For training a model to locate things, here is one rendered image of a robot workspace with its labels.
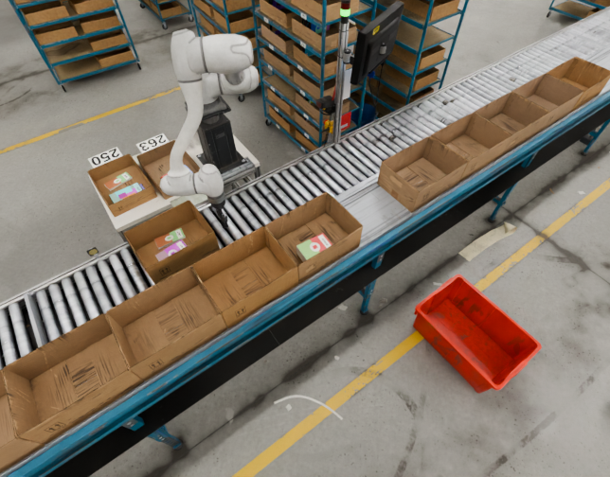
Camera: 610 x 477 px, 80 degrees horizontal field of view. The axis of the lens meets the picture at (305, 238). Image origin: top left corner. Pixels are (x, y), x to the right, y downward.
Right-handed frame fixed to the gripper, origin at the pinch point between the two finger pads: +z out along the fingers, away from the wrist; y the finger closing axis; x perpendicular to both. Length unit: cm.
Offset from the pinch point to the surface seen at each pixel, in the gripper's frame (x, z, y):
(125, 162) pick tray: 27, 6, 91
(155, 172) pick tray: 14, 10, 74
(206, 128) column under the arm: -22, -22, 54
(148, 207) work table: 30, 10, 48
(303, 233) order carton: -30.6, -2.9, -34.0
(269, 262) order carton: -5.5, -3.4, -39.3
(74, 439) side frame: 97, -6, -64
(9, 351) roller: 118, 11, -1
